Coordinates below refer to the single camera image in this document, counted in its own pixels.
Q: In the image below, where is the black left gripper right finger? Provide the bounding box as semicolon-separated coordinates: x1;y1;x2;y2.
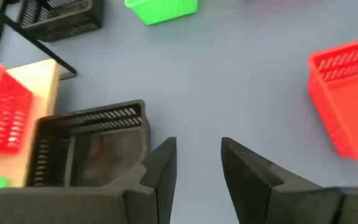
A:
221;136;343;224

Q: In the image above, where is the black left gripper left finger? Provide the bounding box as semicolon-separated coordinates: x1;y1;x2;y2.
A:
104;136;178;224

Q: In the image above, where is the black slotted plastic basket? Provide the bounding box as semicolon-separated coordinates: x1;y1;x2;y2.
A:
25;99;151;188
17;0;105;43

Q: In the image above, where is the wooden shelf board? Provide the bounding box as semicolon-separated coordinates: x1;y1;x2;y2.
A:
0;58;62;188

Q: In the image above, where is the blue grey table mat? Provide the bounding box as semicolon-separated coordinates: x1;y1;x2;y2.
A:
0;0;358;224

